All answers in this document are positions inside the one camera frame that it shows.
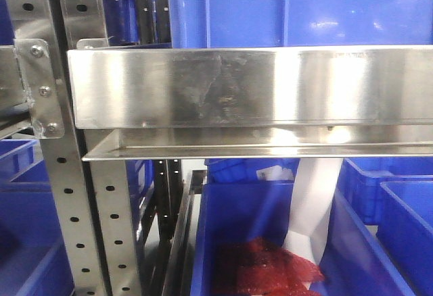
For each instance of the stainless steel shelf beam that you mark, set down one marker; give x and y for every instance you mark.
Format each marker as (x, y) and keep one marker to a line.
(335, 101)

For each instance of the steel corner bracket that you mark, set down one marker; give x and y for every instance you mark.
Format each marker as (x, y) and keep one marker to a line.
(38, 79)

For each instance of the blue bin lower left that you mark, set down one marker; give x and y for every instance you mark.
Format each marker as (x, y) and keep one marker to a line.
(33, 256)

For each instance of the blue bin with red mesh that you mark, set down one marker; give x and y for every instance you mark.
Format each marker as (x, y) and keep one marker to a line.
(353, 262)

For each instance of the blue bin upper shelf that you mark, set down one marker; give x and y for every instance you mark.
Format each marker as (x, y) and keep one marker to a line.
(284, 23)

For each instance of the blue bin lower right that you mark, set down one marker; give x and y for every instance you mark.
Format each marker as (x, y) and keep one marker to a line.
(395, 195)

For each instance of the perforated steel shelf upright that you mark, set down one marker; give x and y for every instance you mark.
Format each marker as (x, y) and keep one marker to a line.
(92, 198)

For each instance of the white paper sheet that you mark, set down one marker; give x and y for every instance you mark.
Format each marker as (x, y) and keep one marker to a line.
(310, 208)

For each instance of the red mesh bag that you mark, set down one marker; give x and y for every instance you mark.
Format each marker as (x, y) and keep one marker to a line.
(260, 267)

